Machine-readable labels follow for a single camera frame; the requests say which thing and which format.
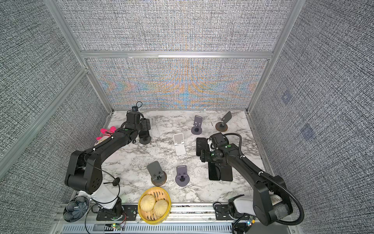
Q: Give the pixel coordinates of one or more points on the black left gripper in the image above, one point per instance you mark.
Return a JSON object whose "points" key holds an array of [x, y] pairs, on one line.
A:
{"points": [[146, 124]]}

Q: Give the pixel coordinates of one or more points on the aluminium front rail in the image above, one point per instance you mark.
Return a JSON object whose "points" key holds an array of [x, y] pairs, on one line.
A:
{"points": [[184, 218]]}

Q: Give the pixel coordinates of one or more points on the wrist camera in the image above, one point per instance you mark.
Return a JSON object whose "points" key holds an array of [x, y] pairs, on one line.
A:
{"points": [[138, 105], [209, 144]]}

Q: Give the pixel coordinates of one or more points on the grey round stand back left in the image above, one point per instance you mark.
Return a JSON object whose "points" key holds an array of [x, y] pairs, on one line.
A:
{"points": [[144, 137]]}

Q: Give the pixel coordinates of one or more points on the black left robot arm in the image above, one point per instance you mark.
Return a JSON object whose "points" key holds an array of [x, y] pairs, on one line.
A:
{"points": [[85, 173]]}

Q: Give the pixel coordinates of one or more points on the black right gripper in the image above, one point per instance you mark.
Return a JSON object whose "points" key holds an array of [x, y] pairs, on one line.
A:
{"points": [[205, 155]]}

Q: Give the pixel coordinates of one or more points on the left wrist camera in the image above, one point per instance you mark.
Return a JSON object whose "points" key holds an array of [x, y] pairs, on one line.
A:
{"points": [[138, 105]]}

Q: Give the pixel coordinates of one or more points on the purple round stand front centre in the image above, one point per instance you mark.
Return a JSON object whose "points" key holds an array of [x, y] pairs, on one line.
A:
{"points": [[182, 178]]}

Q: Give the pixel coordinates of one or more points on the left steamed bun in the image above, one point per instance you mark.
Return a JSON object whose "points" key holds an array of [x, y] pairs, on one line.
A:
{"points": [[147, 203]]}

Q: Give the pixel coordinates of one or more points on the right steamed bun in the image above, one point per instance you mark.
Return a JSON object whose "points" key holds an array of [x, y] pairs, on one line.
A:
{"points": [[160, 208]]}

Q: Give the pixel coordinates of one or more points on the dark fluted cup tray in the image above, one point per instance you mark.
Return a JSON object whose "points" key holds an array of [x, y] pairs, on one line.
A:
{"points": [[76, 209]]}

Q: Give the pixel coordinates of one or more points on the pink white plush toy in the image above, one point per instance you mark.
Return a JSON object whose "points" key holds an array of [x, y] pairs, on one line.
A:
{"points": [[105, 134]]}

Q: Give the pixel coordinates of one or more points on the black ladle spoon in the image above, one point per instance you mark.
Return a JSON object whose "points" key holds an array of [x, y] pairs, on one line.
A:
{"points": [[115, 182]]}

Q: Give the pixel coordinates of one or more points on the black phone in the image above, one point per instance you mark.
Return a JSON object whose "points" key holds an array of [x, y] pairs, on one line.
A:
{"points": [[201, 144], [214, 172], [226, 173]]}

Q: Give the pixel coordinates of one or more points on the brown round stand back right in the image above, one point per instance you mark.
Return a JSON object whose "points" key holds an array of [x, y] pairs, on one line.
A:
{"points": [[222, 125]]}

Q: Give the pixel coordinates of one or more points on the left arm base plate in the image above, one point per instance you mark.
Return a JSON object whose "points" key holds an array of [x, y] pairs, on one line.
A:
{"points": [[127, 212]]}

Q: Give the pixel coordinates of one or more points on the purple round stand back centre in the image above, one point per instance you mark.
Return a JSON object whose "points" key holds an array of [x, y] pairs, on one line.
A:
{"points": [[197, 126]]}

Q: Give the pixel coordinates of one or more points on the white folding phone stand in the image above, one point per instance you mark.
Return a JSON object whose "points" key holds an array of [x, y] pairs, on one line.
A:
{"points": [[179, 144]]}

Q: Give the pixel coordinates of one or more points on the yellow bamboo steamer basket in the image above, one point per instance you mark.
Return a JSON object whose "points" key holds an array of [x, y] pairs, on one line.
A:
{"points": [[149, 217]]}

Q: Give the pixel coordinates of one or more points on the purple round stand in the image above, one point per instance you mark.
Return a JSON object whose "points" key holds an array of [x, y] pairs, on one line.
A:
{"points": [[197, 126], [182, 178]]}

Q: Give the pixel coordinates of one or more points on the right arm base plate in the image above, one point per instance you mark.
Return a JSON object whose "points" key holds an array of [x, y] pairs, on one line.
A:
{"points": [[222, 212]]}

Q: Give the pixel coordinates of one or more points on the steamed bun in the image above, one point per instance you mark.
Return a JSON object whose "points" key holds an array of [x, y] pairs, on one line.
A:
{"points": [[160, 208], [147, 203]]}

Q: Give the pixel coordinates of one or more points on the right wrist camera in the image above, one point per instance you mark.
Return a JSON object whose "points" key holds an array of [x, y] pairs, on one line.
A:
{"points": [[209, 144]]}

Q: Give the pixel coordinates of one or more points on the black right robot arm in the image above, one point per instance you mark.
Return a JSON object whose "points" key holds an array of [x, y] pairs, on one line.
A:
{"points": [[271, 199]]}

